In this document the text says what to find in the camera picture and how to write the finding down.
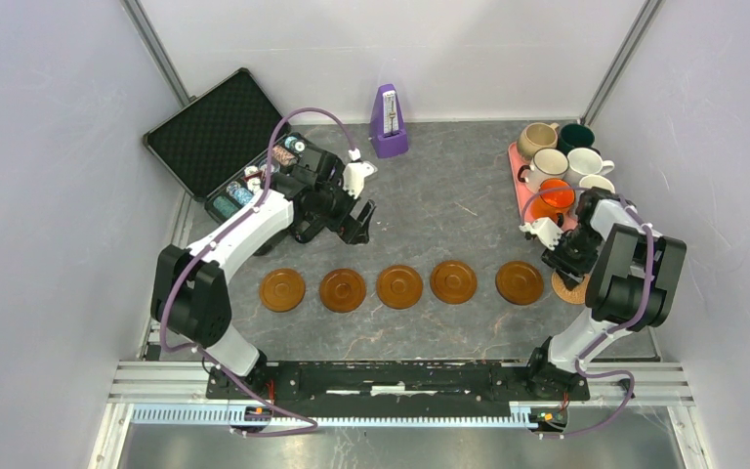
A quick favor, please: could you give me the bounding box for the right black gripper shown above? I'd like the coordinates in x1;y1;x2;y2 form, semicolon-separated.
540;224;604;291

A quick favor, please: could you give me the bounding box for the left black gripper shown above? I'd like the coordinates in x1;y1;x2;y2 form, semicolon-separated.
313;172;375;245

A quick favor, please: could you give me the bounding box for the pink tray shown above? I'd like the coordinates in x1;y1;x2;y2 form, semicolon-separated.
508;143;577;231

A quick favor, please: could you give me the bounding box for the woven rattan coaster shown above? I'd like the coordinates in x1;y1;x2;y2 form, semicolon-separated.
551;272;590;305

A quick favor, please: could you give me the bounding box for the orange mug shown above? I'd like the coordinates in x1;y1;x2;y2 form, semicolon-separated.
529;179;576;228

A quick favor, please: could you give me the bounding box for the wooden coaster three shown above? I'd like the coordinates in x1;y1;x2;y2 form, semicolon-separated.
318;269;366;314

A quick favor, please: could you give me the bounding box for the wooden coaster five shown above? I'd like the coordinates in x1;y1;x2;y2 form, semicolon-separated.
495;261;544;306

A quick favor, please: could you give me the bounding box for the wooden coaster two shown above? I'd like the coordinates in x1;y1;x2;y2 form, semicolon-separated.
376;265;423;310

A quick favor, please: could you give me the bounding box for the wooden coaster one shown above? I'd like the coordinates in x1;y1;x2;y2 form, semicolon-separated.
259;269;306;313

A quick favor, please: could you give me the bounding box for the wooden coaster four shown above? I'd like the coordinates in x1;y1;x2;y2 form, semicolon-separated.
430;260;478;305

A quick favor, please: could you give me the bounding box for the beige ceramic mug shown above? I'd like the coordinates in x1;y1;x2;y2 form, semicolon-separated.
517;122;560;162

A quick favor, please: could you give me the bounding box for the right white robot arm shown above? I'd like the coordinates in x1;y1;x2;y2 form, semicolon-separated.
520;189;688;399

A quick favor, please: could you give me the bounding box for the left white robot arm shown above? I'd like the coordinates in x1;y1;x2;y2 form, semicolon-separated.
150;141;377;399

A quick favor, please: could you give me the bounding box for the light blue mug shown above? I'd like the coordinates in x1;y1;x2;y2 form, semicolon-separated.
579;174;616;193

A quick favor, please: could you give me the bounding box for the white mug black rim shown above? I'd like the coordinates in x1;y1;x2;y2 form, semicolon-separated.
517;149;569;193

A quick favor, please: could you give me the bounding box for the purple metronome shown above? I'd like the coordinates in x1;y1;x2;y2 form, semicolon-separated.
369;84;409;159

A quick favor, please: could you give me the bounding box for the dark green mug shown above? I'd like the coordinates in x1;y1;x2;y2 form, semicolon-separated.
557;123;596;155

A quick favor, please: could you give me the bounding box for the black poker chip case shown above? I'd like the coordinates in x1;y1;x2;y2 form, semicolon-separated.
143;68;282;226

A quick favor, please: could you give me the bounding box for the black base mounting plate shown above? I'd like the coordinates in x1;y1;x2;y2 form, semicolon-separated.
244;360;591;418

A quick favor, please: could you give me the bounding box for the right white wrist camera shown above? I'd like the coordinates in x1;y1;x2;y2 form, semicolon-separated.
519;217;563;251

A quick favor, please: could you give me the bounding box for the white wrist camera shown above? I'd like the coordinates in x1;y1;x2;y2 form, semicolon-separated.
519;217;563;251
342;160;378;198

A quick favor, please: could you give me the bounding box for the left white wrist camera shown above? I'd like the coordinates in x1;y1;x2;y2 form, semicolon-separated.
342;160;378;198

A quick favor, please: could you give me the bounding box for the aluminium frame rail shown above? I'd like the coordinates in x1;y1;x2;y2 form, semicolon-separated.
107;361;696;429

